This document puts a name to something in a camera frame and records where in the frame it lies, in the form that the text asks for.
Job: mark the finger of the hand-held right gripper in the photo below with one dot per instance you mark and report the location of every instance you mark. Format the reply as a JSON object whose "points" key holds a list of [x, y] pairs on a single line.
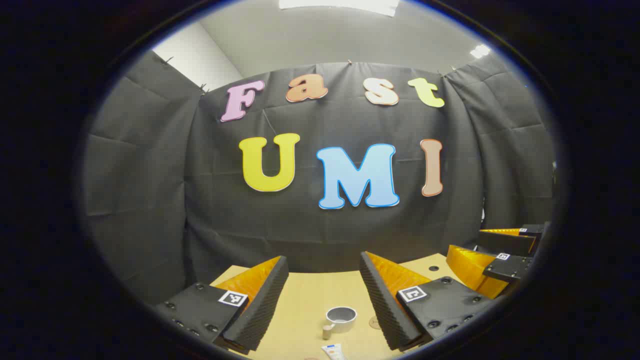
{"points": [[467, 270], [505, 243]]}

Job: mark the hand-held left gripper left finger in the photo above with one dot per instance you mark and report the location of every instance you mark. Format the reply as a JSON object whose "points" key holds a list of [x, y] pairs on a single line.
{"points": [[260, 310]]}

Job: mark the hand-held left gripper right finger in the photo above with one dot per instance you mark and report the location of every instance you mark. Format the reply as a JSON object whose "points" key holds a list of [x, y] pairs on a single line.
{"points": [[385, 310]]}

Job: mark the round wooden coaster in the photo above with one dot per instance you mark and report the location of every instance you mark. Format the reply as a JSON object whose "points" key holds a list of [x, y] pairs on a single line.
{"points": [[374, 322]]}

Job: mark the white toothpaste tube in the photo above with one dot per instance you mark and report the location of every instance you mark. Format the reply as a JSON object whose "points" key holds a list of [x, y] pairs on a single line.
{"points": [[334, 351]]}

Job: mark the light wooden desktop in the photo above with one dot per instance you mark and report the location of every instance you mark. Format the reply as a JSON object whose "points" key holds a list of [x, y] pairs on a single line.
{"points": [[310, 295]]}

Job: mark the small ceiling light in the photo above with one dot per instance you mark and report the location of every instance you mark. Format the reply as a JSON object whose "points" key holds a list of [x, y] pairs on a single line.
{"points": [[480, 51]]}

